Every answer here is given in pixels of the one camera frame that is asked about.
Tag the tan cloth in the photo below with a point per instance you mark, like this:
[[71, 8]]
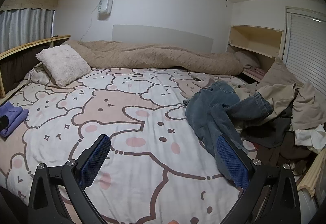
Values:
[[277, 86]]

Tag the white cloth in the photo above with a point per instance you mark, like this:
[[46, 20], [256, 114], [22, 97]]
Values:
[[310, 137]]

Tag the cream wall shelf cabinet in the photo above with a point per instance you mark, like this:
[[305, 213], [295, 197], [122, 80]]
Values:
[[254, 35]]

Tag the bear print pillow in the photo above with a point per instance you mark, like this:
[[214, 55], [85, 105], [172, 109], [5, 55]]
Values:
[[34, 75]]

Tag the wooden headboard shelf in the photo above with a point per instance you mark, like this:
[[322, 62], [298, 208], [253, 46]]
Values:
[[17, 66]]

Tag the dark brown cloth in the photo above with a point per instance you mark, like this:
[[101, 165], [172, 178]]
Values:
[[287, 155]]

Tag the dark grey cloth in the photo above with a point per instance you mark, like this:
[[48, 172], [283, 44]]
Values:
[[272, 127]]

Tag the fluffy white pillow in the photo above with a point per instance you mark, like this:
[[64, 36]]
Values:
[[63, 64]]

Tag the folded purple cloth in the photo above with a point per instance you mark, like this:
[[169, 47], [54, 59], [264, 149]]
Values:
[[15, 117]]

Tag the grey curtain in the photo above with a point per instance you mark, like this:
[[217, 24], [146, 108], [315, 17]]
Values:
[[25, 27]]

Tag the pale pink pillow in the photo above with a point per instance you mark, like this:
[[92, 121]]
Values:
[[247, 59]]

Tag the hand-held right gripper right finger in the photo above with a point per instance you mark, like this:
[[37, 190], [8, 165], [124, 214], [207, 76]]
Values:
[[231, 162]]

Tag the cream ribbed cloth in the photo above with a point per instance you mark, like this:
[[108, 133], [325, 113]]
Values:
[[314, 175]]

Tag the bear print bed sheet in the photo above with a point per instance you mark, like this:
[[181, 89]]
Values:
[[152, 137]]

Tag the folded pink cloth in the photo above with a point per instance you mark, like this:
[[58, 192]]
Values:
[[253, 71]]

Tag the blue denim jeans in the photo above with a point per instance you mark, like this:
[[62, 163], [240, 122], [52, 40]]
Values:
[[203, 112]]

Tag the beige fleece blanket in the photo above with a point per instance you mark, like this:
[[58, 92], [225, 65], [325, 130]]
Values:
[[152, 57]]

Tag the white louvered door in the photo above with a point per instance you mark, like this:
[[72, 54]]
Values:
[[305, 43]]

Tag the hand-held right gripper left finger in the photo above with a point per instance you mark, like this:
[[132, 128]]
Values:
[[95, 160]]

